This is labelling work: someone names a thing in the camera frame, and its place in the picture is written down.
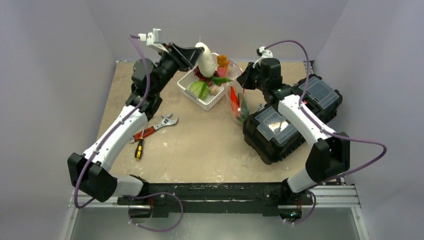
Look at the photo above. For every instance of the adjustable wrench red handle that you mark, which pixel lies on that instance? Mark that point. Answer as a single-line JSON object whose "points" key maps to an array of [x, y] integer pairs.
{"points": [[166, 121]]}

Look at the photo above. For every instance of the white plastic basket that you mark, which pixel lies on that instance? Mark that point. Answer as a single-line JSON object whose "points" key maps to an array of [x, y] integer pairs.
{"points": [[184, 82]]}

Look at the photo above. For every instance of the black plastic toolbox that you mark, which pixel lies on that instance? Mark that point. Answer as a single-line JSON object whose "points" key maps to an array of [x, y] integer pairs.
{"points": [[274, 132]]}

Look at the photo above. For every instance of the white radish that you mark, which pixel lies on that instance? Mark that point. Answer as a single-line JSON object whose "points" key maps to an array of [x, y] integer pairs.
{"points": [[208, 65]]}

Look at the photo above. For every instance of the pink peach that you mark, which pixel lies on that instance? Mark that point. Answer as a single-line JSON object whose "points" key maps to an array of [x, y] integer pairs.
{"points": [[221, 71]]}

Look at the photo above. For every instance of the yellow black screwdriver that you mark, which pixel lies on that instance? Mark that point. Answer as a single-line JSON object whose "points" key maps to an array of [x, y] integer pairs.
{"points": [[139, 147]]}

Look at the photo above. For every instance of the dark red grapes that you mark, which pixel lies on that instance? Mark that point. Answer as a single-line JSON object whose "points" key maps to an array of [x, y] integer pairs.
{"points": [[203, 78]]}

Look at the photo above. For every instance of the green cucumber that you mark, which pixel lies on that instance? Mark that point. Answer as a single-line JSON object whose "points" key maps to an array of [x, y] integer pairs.
{"points": [[243, 110]]}

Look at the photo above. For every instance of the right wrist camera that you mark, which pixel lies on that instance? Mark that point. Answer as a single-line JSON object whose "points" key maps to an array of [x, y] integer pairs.
{"points": [[262, 53]]}

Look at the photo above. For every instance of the clear orange zip bag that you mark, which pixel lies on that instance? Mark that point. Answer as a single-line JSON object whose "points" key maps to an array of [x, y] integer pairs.
{"points": [[236, 92]]}

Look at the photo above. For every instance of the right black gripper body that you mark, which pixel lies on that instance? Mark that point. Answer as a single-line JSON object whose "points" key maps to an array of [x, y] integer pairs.
{"points": [[248, 76]]}

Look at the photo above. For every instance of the green cabbage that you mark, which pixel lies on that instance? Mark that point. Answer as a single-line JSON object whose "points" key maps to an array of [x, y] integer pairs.
{"points": [[199, 89]]}

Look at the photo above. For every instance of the orange carrot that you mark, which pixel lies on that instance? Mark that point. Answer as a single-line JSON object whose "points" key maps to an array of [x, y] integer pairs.
{"points": [[234, 101]]}

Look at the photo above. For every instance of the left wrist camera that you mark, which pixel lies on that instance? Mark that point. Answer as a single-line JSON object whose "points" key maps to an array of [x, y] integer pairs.
{"points": [[153, 40]]}

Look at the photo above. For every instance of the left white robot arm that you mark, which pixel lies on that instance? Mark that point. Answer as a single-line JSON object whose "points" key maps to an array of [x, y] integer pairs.
{"points": [[89, 171]]}

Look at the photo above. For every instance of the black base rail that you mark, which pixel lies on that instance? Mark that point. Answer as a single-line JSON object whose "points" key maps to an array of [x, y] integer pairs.
{"points": [[263, 198]]}

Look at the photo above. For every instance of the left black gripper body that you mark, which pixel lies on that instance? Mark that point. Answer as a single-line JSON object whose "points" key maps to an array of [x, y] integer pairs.
{"points": [[172, 62]]}

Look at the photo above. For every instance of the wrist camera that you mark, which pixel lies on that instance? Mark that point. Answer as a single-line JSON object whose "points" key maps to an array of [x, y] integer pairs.
{"points": [[153, 40], [262, 53]]}

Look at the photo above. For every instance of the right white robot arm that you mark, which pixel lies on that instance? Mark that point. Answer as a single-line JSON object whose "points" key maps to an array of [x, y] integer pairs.
{"points": [[328, 156]]}

